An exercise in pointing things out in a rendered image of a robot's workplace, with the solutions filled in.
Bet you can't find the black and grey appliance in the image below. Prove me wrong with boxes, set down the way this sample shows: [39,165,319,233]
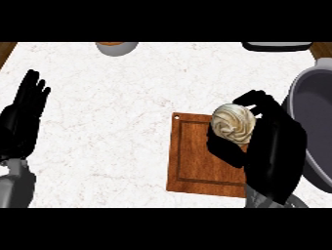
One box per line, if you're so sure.
[241,41,314,53]

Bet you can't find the grey metal pot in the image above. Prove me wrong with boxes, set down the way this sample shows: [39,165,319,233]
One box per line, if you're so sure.
[282,57,332,203]

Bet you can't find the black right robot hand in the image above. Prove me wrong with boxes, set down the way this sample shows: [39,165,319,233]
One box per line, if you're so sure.
[205,89,309,206]

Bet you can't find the grey bowl with orange content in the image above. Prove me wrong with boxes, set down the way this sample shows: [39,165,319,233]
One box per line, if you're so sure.
[95,41,141,58]

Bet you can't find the brown wooden cutting board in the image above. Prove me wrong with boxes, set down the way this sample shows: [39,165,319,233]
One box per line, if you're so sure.
[166,111,250,199]

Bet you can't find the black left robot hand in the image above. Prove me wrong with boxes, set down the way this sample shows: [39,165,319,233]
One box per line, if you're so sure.
[0,68,52,165]

